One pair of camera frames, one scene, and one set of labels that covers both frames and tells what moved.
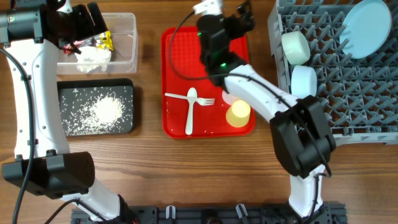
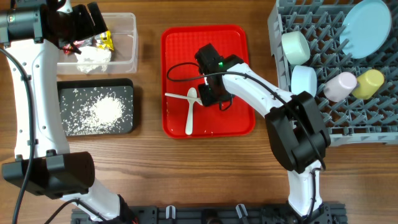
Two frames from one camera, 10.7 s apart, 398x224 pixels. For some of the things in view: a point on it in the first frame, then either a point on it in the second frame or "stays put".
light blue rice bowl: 304,81 stays put
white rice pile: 96,111 stays put
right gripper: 245,20 → 207,100
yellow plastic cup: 238,114 → 367,84
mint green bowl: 296,47 stays put
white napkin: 91,58 stays put
